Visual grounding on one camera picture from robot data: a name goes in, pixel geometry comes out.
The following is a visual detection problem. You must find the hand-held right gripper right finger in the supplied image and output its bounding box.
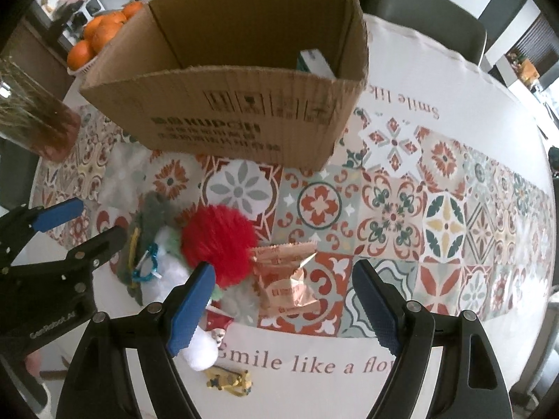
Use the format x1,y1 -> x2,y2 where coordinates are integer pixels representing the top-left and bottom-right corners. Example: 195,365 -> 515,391
351,259 -> 513,419

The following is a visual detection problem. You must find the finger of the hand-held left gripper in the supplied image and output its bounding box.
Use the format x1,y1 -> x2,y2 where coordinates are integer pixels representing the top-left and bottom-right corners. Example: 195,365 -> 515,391
0,198 -> 85,249
0,226 -> 128,273

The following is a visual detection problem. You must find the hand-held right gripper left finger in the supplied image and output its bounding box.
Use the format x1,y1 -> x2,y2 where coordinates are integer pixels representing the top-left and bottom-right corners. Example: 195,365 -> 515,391
56,262 -> 217,419

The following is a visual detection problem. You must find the small red white doll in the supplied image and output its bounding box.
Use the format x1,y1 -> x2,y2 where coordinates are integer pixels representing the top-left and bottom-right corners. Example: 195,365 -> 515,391
205,308 -> 234,344

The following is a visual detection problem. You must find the white plush ball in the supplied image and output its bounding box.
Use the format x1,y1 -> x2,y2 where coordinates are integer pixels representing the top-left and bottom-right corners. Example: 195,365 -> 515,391
181,328 -> 219,371

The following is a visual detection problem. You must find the blue carabiner clip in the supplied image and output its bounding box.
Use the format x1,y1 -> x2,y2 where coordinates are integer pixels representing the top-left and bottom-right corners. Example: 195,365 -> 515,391
132,244 -> 160,281

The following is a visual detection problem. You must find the grey plush toy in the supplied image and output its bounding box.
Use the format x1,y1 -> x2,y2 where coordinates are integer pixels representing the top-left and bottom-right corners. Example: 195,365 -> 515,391
114,191 -> 197,306

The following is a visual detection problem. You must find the white green plush toy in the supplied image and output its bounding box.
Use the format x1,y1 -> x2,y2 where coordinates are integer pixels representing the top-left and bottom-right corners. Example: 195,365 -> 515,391
148,227 -> 197,298

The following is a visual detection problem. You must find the red fluffy pompom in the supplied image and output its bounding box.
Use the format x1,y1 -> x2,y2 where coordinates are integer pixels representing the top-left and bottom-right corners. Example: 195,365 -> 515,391
180,204 -> 259,289

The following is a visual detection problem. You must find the yellow toy keychain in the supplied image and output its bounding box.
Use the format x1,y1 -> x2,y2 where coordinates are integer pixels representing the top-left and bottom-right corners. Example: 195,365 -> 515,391
204,367 -> 254,398

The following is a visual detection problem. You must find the brown cardboard box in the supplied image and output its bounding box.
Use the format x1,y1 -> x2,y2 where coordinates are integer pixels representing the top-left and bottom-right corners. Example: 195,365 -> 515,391
79,0 -> 370,172

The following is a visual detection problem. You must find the person's left hand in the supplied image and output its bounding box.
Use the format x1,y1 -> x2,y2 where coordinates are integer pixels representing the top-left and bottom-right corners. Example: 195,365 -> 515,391
24,351 -> 45,378

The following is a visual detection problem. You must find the grey dining chair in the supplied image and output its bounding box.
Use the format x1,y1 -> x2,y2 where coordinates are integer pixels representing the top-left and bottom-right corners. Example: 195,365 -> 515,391
0,137 -> 42,214
376,0 -> 487,68

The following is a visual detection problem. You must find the glass vase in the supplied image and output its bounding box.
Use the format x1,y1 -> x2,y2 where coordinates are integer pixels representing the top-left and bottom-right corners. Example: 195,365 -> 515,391
0,57 -> 83,160

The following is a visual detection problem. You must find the dried flower bunch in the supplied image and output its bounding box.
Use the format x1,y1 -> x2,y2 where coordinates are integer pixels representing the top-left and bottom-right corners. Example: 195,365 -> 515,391
0,58 -> 66,140

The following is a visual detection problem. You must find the white plastic fruit basket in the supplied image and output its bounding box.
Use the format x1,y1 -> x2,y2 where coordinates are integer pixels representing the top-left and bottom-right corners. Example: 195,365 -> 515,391
66,54 -> 104,76

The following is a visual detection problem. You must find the patterned white tablecloth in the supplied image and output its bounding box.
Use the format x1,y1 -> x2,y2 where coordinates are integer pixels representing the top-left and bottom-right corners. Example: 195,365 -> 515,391
30,11 -> 552,406

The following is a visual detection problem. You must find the shoe rack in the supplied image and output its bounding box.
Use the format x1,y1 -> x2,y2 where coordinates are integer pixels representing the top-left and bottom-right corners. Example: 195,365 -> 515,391
39,0 -> 106,44

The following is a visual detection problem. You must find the small teal white carton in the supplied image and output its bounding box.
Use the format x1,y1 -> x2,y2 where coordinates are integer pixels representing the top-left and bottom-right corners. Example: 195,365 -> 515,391
298,49 -> 338,80

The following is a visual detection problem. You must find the dark slatted wall panel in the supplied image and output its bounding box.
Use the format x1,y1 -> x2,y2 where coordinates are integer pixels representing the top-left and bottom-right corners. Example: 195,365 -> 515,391
513,13 -> 559,66

